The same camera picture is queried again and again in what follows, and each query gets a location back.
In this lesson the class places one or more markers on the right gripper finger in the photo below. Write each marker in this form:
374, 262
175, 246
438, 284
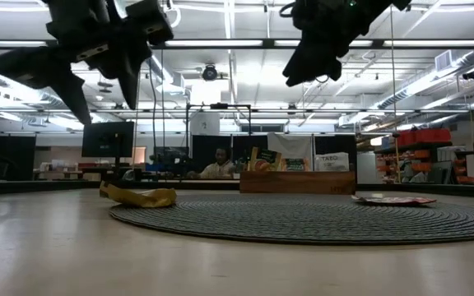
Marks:
303, 63
331, 59

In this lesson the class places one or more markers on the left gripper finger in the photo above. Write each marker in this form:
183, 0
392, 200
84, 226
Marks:
39, 70
126, 61

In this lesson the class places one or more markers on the black hanging camera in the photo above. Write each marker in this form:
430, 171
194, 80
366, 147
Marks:
210, 73
471, 74

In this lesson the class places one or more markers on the black monitor on stand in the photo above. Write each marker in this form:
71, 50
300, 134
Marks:
107, 140

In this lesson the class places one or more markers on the person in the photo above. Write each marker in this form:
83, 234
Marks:
218, 167

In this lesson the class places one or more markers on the storage shelf with red bins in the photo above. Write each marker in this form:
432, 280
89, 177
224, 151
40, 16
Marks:
422, 158

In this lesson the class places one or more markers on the wooden compartment tray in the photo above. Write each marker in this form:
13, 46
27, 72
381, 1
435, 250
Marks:
298, 183

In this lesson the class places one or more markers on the round grey woven mat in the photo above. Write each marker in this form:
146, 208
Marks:
303, 222

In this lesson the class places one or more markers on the black partition panel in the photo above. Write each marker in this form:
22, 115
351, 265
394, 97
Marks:
335, 141
204, 141
4, 158

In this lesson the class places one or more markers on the black metal table frame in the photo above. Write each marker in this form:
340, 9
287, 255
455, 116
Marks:
35, 187

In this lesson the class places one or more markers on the orange-red tea packet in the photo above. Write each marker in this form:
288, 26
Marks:
295, 165
393, 200

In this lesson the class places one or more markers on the white hanging banner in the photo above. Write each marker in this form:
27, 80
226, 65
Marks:
290, 144

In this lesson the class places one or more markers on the yellow tea packet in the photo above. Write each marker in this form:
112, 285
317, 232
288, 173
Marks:
263, 158
138, 198

